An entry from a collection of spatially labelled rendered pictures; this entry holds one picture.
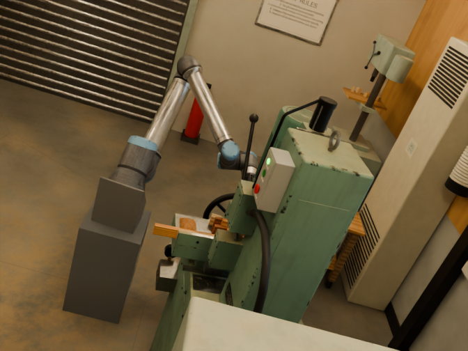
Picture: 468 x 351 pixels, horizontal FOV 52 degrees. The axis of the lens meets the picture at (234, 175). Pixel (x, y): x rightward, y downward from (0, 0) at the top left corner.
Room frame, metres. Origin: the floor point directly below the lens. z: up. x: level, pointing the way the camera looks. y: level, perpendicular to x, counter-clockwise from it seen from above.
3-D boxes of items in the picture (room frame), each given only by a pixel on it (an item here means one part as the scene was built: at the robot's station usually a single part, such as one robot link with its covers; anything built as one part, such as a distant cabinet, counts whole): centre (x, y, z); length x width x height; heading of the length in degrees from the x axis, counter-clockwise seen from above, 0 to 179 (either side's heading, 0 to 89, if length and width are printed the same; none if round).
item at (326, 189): (1.32, -0.24, 1.16); 0.22 x 0.22 x 0.72; 16
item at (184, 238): (1.56, -0.17, 0.93); 0.60 x 0.02 x 0.06; 106
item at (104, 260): (1.97, 0.48, 0.28); 0.30 x 0.30 x 0.55; 8
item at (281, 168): (1.26, -0.11, 1.40); 0.10 x 0.06 x 0.16; 16
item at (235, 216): (1.35, -0.07, 1.23); 0.09 x 0.08 x 0.15; 16
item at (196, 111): (4.39, 0.54, 0.30); 0.19 x 0.18 x 0.60; 8
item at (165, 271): (1.67, 0.13, 0.58); 0.12 x 0.08 x 0.08; 16
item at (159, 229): (1.58, -0.07, 0.92); 0.60 x 0.02 x 0.04; 106
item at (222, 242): (1.38, -0.06, 1.02); 0.09 x 0.07 x 0.12; 106
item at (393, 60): (3.85, -0.83, 0.79); 0.62 x 0.48 x 1.58; 8
